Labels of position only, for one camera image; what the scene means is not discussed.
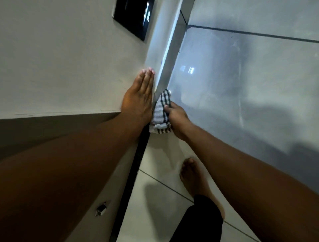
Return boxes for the person's left forearm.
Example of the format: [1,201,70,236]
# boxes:
[0,112,146,242]

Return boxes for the person's right hand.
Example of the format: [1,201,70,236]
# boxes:
[163,101,194,141]

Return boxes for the person's bare foot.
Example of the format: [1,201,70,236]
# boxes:
[179,157,225,220]

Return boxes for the person's right forearm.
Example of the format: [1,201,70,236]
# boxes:
[184,125,319,242]

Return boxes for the person's left hand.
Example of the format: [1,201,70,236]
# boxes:
[121,67,156,126]

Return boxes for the black glossy panel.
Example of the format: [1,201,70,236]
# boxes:
[112,0,156,42]

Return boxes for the small metal knob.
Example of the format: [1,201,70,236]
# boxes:
[95,202,108,217]

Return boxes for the black white checkered cloth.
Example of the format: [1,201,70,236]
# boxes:
[149,89,174,134]

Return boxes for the black trouser leg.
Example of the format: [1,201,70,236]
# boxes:
[169,194,224,242]

